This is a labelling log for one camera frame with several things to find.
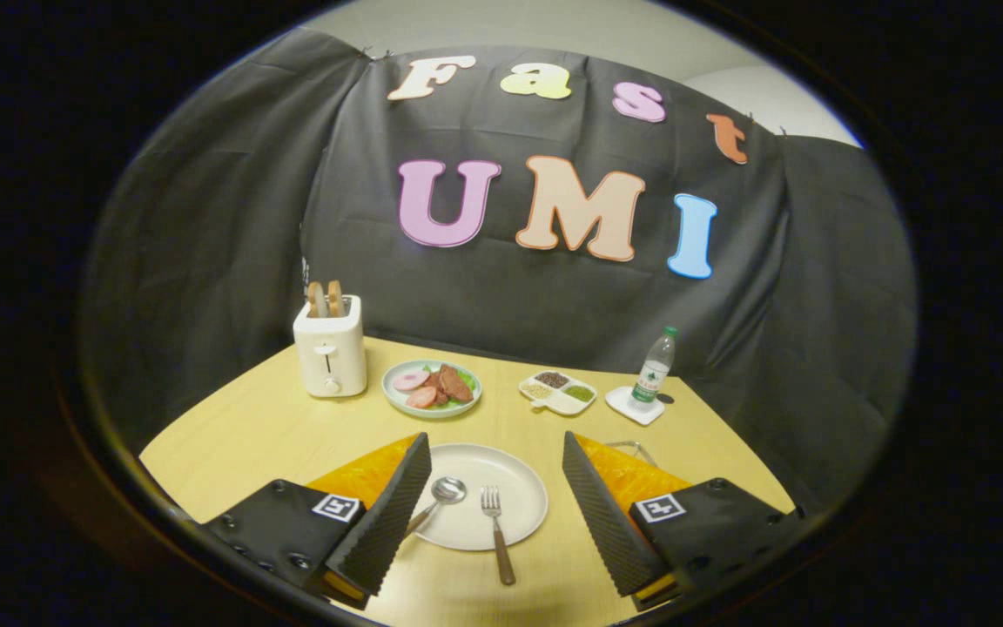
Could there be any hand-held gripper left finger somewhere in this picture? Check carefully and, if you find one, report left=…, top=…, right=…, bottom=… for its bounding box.
left=199, top=433, right=433, bottom=610

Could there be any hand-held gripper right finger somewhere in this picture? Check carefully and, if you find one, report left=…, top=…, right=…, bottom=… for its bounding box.
left=562, top=431, right=807, bottom=612

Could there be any metal spoon wooden handle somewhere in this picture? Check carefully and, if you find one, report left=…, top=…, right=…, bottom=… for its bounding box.
left=404, top=476, right=468, bottom=536

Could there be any metal fork wooden handle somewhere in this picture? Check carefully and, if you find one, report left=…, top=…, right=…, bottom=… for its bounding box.
left=481, top=486, right=517, bottom=586

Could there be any white square coaster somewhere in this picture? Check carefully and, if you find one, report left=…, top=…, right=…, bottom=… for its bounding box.
left=604, top=386, right=666, bottom=426

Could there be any clear water bottle green cap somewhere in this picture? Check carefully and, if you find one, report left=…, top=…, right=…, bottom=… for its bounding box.
left=630, top=327, right=679, bottom=410

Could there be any light green plate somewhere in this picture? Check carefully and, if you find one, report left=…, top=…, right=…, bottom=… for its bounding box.
left=381, top=360, right=483, bottom=420

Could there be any white toaster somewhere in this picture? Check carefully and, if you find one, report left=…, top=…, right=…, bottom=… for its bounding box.
left=293, top=294, right=368, bottom=400

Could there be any white divided seasoning dish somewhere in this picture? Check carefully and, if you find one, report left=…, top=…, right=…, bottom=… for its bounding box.
left=518, top=370, right=598, bottom=417

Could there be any white round plate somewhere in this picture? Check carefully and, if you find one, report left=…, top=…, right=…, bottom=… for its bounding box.
left=410, top=443, right=549, bottom=552

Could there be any brown meat piece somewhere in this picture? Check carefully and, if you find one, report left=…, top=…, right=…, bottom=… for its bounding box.
left=436, top=364, right=475, bottom=403

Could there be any black backdrop cloth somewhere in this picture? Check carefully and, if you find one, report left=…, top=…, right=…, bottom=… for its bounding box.
left=79, top=26, right=919, bottom=515

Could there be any wire cutlery basket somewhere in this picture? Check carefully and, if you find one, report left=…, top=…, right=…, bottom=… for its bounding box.
left=604, top=440, right=659, bottom=467

